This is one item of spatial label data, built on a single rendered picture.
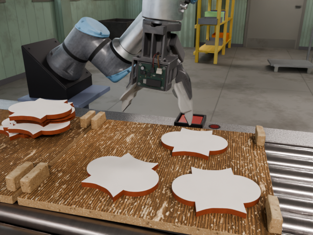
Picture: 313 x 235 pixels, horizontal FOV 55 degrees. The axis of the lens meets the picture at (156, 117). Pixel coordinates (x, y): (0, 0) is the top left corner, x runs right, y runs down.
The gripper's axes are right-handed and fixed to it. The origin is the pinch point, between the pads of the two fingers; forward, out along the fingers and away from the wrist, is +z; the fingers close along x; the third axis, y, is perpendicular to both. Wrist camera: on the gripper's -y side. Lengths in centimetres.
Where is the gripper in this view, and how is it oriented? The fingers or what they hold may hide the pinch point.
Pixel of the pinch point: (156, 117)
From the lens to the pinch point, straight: 64.6
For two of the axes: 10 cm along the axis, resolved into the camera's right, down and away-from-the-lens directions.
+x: 9.5, 2.0, -2.5
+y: -3.1, 3.5, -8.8
